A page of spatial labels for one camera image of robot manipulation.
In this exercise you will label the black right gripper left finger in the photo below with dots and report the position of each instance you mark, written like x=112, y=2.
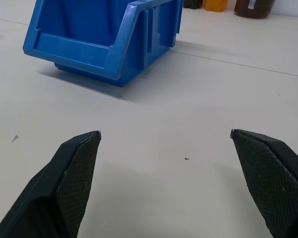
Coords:
x=64, y=188

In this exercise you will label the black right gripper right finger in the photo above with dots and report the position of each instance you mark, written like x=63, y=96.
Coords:
x=270, y=178

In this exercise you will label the blue plastic storage bin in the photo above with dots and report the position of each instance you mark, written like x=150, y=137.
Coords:
x=96, y=42

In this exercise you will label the brown glass jar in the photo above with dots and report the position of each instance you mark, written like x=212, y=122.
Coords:
x=253, y=8

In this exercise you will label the orange plastic container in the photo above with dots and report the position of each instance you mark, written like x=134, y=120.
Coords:
x=215, y=5

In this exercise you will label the dark green container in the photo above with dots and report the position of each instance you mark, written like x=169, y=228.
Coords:
x=193, y=3

